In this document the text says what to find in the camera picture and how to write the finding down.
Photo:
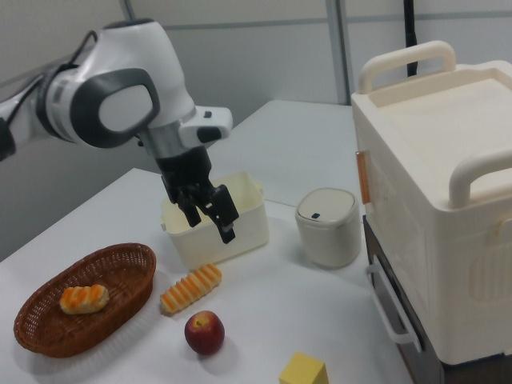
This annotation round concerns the long striped bread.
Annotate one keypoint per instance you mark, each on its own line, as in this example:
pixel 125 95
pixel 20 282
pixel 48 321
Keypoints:
pixel 191 289

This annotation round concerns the short striped bread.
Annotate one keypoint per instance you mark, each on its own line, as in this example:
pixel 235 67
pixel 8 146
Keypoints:
pixel 84 299

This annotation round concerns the dark brown cabinet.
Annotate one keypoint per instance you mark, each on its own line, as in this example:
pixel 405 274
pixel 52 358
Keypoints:
pixel 424 360

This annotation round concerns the brown wicker basket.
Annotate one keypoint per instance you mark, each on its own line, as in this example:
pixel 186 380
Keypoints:
pixel 48 332

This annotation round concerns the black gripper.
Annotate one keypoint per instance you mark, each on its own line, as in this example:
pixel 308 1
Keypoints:
pixel 186 172

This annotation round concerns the red apple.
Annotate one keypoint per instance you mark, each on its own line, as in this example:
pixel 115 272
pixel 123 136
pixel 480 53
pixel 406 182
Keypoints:
pixel 205 333

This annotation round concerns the black pole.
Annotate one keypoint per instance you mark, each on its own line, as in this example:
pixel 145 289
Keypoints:
pixel 410 36

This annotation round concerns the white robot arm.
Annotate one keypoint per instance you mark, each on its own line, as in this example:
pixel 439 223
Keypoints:
pixel 120 88

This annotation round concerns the cream plastic open box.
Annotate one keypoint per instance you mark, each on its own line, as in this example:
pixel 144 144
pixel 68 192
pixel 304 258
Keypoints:
pixel 248 224

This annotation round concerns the copper latch strip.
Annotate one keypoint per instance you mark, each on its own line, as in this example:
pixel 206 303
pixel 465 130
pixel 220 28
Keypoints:
pixel 363 178

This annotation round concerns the small cream lidded bin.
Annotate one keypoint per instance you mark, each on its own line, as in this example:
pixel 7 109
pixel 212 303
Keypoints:
pixel 328 232

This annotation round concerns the large cream cooler box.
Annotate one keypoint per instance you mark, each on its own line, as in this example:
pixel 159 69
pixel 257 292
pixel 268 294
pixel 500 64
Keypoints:
pixel 440 200

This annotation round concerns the yellow cube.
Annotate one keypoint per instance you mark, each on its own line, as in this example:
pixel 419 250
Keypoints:
pixel 302 370

